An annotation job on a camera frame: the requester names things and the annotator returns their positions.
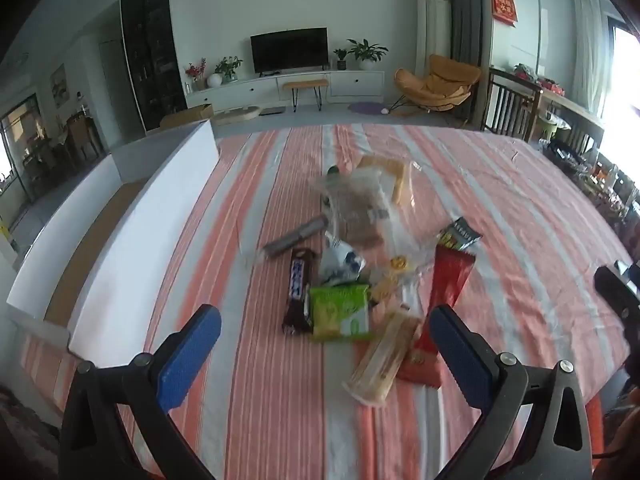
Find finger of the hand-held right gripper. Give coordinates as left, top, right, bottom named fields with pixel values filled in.
left=594, top=260, right=640, bottom=320

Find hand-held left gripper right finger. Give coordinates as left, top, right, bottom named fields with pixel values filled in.
left=429, top=304, right=593, bottom=480

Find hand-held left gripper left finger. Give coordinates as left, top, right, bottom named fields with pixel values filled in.
left=59, top=304, right=222, bottom=480

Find white cardboard box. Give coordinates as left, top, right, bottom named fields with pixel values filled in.
left=6, top=120, right=219, bottom=358

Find green cracker packet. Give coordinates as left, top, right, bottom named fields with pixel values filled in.
left=307, top=284, right=373, bottom=343

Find yellow cake packet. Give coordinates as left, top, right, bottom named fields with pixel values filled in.
left=359, top=155, right=408, bottom=203

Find long red snack packet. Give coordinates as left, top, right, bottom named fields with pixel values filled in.
left=397, top=245, right=477, bottom=388

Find clear beige wafer packet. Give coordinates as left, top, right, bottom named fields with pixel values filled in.
left=342, top=310, right=423, bottom=407

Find striped orange grey tablecloth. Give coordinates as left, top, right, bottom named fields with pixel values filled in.
left=20, top=124, right=632, bottom=480

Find yellow cartoon snack packet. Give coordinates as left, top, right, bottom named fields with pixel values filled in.
left=370, top=255, right=416, bottom=306

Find black green snack packet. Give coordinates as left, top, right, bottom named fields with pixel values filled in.
left=439, top=216, right=482, bottom=252

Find brown chocolate bar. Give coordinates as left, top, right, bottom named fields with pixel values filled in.
left=281, top=247, right=321, bottom=336

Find white blue snack packet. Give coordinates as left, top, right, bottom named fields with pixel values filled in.
left=320, top=232, right=368, bottom=286

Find grey foil tube packet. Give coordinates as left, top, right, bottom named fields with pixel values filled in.
left=262, top=216, right=328, bottom=257

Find clear sliced bread bag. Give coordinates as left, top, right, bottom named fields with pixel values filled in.
left=310, top=162, right=421, bottom=253

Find brown cardboard box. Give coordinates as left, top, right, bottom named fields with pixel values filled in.
left=160, top=103, right=215, bottom=130

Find beige floor tray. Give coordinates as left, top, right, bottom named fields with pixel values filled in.
left=212, top=105, right=261, bottom=126

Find white curtain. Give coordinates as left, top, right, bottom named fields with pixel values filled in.
left=572, top=0, right=608, bottom=111

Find orange lounge chair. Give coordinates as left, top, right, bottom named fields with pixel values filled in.
left=392, top=54, right=482, bottom=121

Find red flowers in vase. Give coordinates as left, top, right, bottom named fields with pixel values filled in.
left=185, top=57, right=207, bottom=92

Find white television cabinet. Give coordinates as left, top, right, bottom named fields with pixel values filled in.
left=185, top=70, right=385, bottom=108

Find bushy green potted plant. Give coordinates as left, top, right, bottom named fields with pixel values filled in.
left=215, top=56, right=244, bottom=83

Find wooden bench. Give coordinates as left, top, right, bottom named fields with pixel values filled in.
left=282, top=79, right=330, bottom=112

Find black display cabinet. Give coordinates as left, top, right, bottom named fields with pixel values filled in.
left=120, top=0, right=188, bottom=133

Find large potted plant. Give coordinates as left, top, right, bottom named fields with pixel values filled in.
left=347, top=39, right=389, bottom=71

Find grey curtain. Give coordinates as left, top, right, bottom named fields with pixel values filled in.
left=435, top=0, right=483, bottom=66

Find black television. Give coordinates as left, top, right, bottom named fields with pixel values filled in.
left=250, top=27, right=329, bottom=75

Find white tower air conditioner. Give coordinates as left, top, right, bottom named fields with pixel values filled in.
left=416, top=0, right=452, bottom=63

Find framed wall picture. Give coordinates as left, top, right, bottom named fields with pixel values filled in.
left=50, top=64, right=68, bottom=108

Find red wall hanging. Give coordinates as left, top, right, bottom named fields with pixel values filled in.
left=491, top=0, right=518, bottom=26

